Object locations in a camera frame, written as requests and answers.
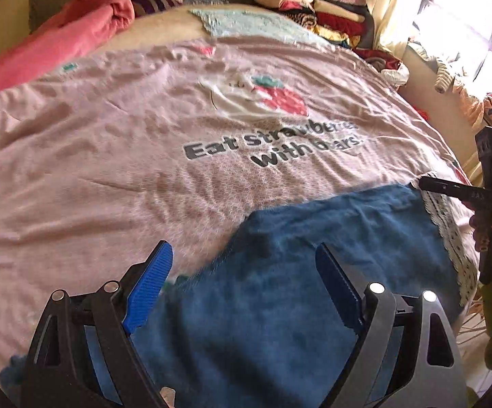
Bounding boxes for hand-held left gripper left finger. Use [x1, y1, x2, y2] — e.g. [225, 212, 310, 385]
[20, 240, 174, 408]

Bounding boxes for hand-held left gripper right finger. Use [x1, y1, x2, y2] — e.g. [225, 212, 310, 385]
[315, 242, 470, 408]

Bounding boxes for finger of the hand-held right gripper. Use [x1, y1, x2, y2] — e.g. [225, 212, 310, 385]
[418, 176, 485, 205]

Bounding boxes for blue denim pants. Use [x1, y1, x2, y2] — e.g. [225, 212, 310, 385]
[86, 184, 463, 408]

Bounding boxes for person's right hand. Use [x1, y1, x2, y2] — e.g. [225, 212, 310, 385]
[469, 215, 492, 255]

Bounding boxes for white lace-trimmed dotted cloth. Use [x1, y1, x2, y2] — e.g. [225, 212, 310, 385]
[420, 172, 481, 309]

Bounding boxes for clothes on window sill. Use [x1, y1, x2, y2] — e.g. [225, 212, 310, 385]
[408, 42, 492, 130]

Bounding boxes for pink printed duvet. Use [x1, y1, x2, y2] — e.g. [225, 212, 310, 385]
[0, 36, 480, 392]

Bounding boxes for red crumpled clothes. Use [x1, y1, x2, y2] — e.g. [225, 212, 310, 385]
[352, 47, 410, 90]

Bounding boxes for window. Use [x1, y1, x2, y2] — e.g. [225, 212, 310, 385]
[408, 0, 492, 107]

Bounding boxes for cream curtain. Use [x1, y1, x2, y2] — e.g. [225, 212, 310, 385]
[365, 0, 438, 56]

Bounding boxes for stack of folded clothes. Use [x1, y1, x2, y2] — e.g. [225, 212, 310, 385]
[251, 0, 376, 49]

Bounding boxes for light blue towel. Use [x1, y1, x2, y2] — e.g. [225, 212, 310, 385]
[188, 7, 336, 47]

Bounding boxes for beige bed sheet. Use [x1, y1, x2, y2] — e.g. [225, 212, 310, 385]
[97, 3, 213, 56]

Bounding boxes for coral pink blanket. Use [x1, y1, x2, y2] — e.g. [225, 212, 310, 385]
[0, 0, 136, 105]

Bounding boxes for white wire rack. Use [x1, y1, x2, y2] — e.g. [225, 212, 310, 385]
[458, 295, 487, 351]

